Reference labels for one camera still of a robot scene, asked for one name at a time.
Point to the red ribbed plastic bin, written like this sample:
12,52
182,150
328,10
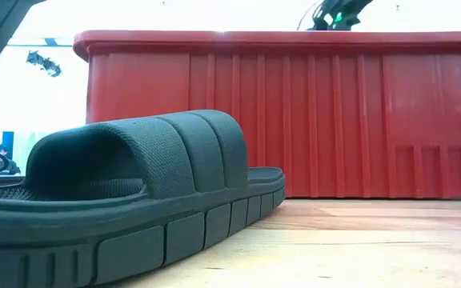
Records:
294,100

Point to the dark green foam slide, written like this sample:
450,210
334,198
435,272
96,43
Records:
134,208

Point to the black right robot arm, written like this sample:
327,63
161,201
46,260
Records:
342,16

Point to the dark hanging ceiling fixture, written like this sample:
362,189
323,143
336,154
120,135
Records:
44,64

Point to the pale translucent curtain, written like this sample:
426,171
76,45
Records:
22,148

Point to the dark blue pillar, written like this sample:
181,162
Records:
7,140

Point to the black table edge rail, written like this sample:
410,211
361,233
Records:
10,180

